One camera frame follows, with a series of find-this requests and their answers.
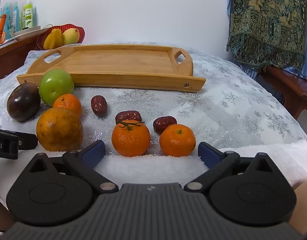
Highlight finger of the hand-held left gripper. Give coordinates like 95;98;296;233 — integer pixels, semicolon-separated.
18;132;39;151

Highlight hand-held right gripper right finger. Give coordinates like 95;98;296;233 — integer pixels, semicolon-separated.
185;142;276;193

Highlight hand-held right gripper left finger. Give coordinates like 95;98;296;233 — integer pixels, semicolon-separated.
27;140;118;194

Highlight large dull orange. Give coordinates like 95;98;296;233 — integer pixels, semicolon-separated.
36;107;84;152

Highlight small mandarin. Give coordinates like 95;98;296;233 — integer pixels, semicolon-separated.
159;124;196;157
53;94;83;118

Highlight mandarin with stem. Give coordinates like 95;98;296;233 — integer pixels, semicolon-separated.
112;119;151;157

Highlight dark purple round fruit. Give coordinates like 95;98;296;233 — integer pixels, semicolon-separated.
7;82;41;122

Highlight red date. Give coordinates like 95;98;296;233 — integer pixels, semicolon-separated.
91;95;108;117
153;116;177;135
115;110;142;125

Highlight green apple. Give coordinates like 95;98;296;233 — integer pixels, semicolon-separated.
39;69;75;107

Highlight wooden tray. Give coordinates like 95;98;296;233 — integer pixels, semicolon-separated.
17;44;206;92

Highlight brown wooden cabinet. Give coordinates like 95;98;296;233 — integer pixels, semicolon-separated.
0;33;45;82

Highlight white papers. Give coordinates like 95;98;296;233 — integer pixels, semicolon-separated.
0;37;18;49

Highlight yellow starfruit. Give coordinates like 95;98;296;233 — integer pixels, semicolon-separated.
43;29;63;50

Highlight brown wooden chair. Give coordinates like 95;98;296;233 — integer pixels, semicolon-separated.
260;65;307;120

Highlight white plastic tray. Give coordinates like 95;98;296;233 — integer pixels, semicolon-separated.
12;25;41;37

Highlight yellow mango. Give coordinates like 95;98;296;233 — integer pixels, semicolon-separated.
62;28;80;46

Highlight red ribbed bowl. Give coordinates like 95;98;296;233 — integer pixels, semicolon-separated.
36;24;85;50

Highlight teal bottle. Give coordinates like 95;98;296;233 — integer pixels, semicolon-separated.
12;2;20;33
4;3;12;39

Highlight green bottle with white cap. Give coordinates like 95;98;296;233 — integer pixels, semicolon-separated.
22;0;34;29

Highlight green patterned shawl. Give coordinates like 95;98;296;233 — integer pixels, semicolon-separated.
226;0;307;70

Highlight orange handled scissors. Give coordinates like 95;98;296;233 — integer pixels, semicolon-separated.
0;14;7;44

